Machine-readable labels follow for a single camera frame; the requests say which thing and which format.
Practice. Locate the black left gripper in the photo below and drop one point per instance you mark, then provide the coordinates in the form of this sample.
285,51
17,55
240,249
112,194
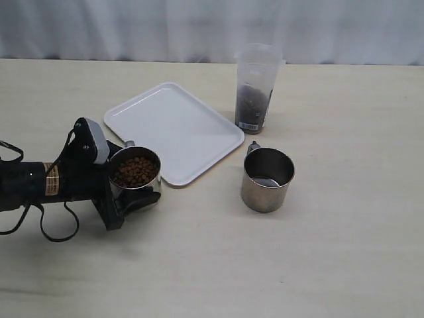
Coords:
83,180

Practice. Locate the steel mug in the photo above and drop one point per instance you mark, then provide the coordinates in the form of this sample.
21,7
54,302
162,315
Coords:
134,168
267,173

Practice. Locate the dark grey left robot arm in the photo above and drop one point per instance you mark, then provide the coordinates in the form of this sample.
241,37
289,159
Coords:
30,184

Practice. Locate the clear plastic tumbler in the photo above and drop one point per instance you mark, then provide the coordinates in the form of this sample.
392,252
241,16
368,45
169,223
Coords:
257,69

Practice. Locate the white rectangular plastic tray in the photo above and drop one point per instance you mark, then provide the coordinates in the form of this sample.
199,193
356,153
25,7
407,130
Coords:
188,136

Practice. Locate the white curtain backdrop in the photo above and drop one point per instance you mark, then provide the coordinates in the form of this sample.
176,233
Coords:
307,32

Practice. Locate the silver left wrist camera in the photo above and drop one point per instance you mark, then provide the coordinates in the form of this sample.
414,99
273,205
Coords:
100,142

